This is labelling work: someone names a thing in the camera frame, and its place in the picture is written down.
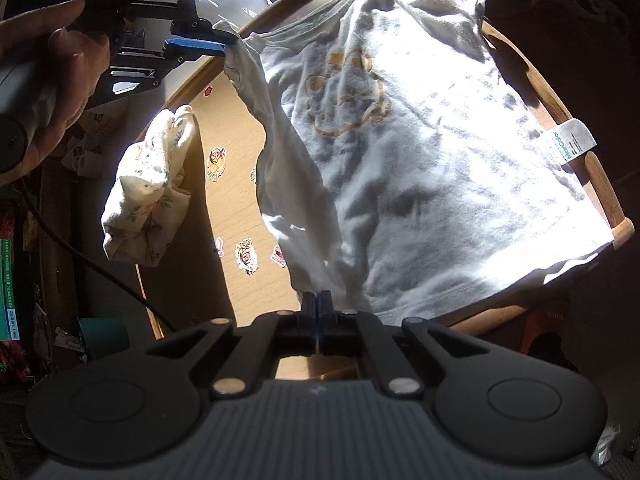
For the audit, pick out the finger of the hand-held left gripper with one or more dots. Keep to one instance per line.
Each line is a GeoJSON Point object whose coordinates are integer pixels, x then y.
{"type": "Point", "coordinates": [195, 46]}
{"type": "Point", "coordinates": [215, 31]}

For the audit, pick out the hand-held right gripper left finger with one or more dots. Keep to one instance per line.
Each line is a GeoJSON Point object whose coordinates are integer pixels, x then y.
{"type": "Point", "coordinates": [310, 320]}

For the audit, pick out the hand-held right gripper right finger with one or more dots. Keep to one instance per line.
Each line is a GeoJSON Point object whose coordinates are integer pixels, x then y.
{"type": "Point", "coordinates": [326, 320]}

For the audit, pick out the white shirt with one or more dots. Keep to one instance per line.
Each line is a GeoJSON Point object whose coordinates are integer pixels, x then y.
{"type": "Point", "coordinates": [425, 160]}

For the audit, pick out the person's left hand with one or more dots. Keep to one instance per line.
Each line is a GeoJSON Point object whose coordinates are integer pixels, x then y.
{"type": "Point", "coordinates": [75, 75]}

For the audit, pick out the red flower sticker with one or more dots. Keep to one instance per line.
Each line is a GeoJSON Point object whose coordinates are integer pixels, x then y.
{"type": "Point", "coordinates": [207, 91]}

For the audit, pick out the red white sticker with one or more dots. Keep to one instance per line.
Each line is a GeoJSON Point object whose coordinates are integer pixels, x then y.
{"type": "Point", "coordinates": [277, 255]}
{"type": "Point", "coordinates": [217, 247]}

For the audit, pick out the cartoon face sticker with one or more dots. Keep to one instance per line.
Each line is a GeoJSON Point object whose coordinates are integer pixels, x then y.
{"type": "Point", "coordinates": [246, 256]}

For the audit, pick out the orange cartoon figure sticker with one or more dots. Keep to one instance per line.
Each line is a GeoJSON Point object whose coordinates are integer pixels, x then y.
{"type": "Point", "coordinates": [216, 160]}

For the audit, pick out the low wooden table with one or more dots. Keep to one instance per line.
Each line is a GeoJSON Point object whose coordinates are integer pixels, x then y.
{"type": "Point", "coordinates": [225, 210]}

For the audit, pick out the white printed plastic bag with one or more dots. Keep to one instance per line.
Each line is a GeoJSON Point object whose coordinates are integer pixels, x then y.
{"type": "Point", "coordinates": [82, 152]}

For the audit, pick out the floral white cloth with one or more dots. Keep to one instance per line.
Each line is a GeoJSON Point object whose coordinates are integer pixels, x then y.
{"type": "Point", "coordinates": [150, 195]}

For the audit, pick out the teal round tub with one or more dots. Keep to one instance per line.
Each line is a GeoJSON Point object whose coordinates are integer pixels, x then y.
{"type": "Point", "coordinates": [102, 335]}

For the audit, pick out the crumpled white paper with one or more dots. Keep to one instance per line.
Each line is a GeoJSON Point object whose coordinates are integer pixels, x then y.
{"type": "Point", "coordinates": [67, 339]}

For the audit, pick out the green box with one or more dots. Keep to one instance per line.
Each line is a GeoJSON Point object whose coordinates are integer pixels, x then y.
{"type": "Point", "coordinates": [7, 285]}

